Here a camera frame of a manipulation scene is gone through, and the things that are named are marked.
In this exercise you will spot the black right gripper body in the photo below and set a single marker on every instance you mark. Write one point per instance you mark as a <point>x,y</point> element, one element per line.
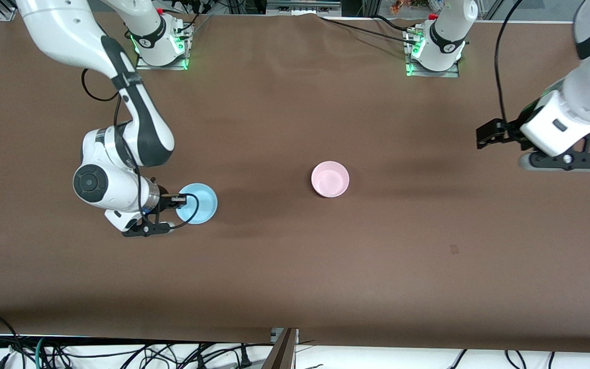
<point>165,201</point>

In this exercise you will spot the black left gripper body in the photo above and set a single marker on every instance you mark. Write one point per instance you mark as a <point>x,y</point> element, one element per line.
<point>509,129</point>

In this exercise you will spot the blue bowl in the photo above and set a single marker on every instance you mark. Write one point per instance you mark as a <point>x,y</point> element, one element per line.
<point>203,205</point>

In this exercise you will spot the pink bowl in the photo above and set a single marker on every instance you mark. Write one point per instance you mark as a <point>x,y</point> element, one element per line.
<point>330,179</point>

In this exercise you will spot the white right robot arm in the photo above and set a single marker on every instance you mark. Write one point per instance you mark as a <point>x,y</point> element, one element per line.
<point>141,118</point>

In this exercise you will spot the brown table cover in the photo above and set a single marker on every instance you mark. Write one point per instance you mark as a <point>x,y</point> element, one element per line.
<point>295,277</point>

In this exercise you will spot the orange colourful objects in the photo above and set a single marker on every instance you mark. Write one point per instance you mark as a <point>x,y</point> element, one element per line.
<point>400,5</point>

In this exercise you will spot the black power plug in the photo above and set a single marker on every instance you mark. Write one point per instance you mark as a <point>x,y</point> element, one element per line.
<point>246,357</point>

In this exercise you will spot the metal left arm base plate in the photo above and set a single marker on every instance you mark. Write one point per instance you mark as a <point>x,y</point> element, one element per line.
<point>451,73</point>

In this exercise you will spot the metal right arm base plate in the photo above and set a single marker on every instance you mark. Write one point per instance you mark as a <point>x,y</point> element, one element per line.
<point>144,65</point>

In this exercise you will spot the silver metal bracket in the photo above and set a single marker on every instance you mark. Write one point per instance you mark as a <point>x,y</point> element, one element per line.
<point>276,335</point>

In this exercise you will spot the dark metal post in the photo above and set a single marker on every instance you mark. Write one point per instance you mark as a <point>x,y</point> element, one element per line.
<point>280,356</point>

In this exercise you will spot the aluminium frame rail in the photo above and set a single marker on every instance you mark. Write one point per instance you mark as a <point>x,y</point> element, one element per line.
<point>302,6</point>

